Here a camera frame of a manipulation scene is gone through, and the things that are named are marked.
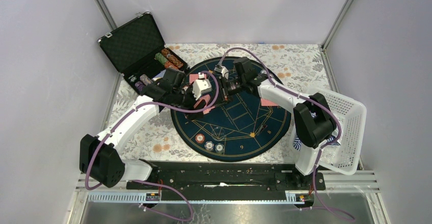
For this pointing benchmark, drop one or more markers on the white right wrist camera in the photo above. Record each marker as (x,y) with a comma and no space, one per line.
(221,71)

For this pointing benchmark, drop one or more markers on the white plastic laundry basket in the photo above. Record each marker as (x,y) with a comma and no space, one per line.
(343,155)

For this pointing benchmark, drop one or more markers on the purple chip row in case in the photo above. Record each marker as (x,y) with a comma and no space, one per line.
(142,82)

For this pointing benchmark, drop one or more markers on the round dark blue poker mat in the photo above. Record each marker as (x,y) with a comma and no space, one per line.
(251,129)

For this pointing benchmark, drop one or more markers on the blue white striped cloth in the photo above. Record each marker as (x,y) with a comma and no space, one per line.
(297,143)

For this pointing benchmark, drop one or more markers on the brown chip row in case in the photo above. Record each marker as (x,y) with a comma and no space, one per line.
(171,58)

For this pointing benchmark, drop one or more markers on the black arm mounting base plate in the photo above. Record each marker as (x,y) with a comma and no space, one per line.
(212,181)

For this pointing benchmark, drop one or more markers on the green chip row in case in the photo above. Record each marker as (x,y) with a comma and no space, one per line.
(161,58)

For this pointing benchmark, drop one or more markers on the clear dealer button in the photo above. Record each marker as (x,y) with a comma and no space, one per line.
(218,134)

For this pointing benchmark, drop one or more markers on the floral patterned tablecloth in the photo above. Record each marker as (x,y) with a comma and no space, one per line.
(297,65)

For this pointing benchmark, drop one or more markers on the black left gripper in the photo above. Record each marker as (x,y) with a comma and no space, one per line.
(193,102)

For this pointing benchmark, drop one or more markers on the black aluminium chip case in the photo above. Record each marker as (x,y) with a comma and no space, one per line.
(132,47)

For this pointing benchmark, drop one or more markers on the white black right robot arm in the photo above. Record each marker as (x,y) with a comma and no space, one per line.
(313,119)

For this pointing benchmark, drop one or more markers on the blue yellow chip stack bottom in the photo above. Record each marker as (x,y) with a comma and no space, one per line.
(219,148)

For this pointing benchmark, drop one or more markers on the red chip stack bottom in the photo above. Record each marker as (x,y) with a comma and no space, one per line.
(200,138)

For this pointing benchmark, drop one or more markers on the red backed card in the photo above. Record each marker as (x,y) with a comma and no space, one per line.
(196,76)
(265,102)

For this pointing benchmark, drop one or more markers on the red chip row in case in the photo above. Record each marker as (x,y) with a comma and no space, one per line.
(170,65)

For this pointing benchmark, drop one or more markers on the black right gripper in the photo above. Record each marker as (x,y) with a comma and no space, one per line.
(224,89)

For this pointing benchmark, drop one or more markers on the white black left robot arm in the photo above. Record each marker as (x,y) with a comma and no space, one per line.
(99,156)

